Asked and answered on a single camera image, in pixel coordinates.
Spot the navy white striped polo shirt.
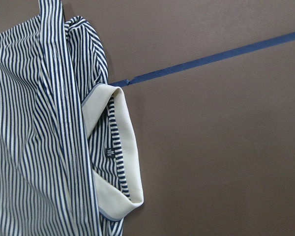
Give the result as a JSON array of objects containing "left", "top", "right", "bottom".
[{"left": 0, "top": 0, "right": 144, "bottom": 236}]

